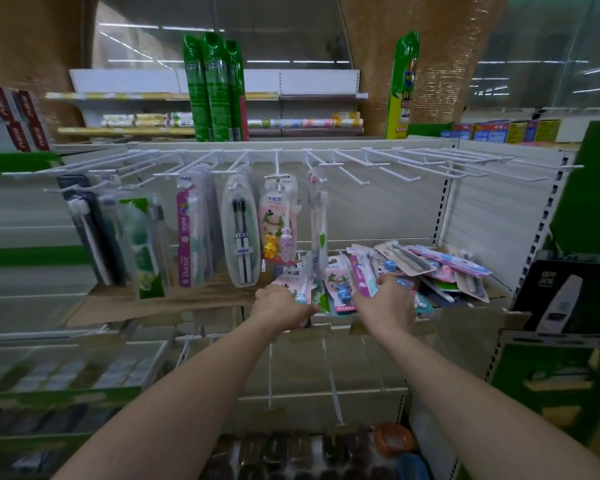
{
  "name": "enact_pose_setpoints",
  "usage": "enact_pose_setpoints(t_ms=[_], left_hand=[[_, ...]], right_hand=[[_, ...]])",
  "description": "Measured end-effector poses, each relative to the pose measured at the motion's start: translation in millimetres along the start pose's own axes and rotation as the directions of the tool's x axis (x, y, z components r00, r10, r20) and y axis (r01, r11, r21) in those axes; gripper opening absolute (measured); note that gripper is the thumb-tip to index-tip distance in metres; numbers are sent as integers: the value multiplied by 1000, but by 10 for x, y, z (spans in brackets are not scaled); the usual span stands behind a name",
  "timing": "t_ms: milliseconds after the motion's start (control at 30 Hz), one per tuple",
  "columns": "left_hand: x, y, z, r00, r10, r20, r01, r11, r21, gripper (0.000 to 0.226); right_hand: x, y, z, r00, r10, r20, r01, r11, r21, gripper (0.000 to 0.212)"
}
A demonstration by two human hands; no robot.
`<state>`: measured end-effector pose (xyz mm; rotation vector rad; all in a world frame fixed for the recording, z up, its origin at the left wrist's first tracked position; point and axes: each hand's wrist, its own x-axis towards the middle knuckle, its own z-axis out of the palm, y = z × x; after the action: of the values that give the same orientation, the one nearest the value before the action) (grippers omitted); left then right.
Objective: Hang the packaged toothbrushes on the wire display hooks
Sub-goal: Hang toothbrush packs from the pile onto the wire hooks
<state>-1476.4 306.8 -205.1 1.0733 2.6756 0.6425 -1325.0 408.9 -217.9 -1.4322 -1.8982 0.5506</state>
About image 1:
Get kids toothbrush pack blue toy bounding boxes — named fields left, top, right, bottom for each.
left=325, top=257, right=357, bottom=315

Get row of colourful wrap rolls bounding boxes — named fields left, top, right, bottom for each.
left=101, top=111, right=365, bottom=129

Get green spray can red side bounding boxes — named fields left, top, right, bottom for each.
left=223, top=39, right=250, bottom=142

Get brown cardboard tray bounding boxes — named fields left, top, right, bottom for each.
left=65, top=272, right=276, bottom=328

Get pink label toothbrush pack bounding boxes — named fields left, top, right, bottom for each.
left=195, top=164, right=226, bottom=281
left=176, top=184, right=206, bottom=288

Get clear pink-topped toothbrush pack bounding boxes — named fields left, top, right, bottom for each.
left=307, top=169, right=329, bottom=235

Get pile of toothbrush packs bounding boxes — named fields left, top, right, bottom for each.
left=272, top=239, right=493, bottom=318

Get green yellow spray can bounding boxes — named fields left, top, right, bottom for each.
left=385, top=30, right=421, bottom=141

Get blue round packet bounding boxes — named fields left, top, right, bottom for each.
left=397, top=452, right=431, bottom=480

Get green label toothbrush pack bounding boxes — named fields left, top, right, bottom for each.
left=117, top=194, right=173, bottom=301

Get person's right forearm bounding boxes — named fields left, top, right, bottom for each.
left=379, top=324, right=600, bottom=480

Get row of colourful boxes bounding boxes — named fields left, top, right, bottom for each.
left=439, top=118, right=563, bottom=145

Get black product box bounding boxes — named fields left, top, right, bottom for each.
left=512, top=252, right=600, bottom=335

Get person's left forearm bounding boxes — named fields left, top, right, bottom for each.
left=52, top=314, right=291, bottom=480

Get woven brown column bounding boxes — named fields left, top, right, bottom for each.
left=339, top=0, right=511, bottom=137
left=0, top=0, right=86, bottom=141

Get clear green toothbrush pack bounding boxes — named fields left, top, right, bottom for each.
left=312, top=189, right=329, bottom=281

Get person's left hand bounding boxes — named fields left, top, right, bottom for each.
left=249, top=284, right=320, bottom=331

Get tall green spray can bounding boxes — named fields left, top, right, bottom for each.
left=202, top=32, right=235, bottom=143
left=182, top=33, right=213, bottom=143

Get kids toothbrush pack yellow toy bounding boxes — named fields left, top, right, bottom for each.
left=258, top=175, right=299, bottom=265

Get pink kids toothbrush pack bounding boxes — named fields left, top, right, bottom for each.
left=272, top=273, right=312, bottom=303

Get white shelf unit yellow strips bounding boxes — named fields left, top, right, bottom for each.
left=45, top=68, right=369, bottom=138

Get person's right hand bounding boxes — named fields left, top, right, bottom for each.
left=351, top=273, right=417, bottom=335

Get orange round object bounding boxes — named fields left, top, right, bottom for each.
left=373, top=422, right=417, bottom=458

